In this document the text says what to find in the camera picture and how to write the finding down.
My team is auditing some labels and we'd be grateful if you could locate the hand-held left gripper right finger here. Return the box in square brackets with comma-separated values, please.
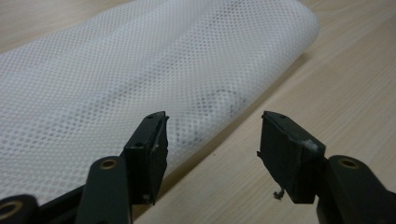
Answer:
[256, 110, 327, 205]

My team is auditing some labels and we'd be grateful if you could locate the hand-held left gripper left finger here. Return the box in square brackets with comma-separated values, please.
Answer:
[121, 110, 170, 206]

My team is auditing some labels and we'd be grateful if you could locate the white mesh laundry bag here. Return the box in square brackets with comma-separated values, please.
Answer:
[0, 0, 320, 206]

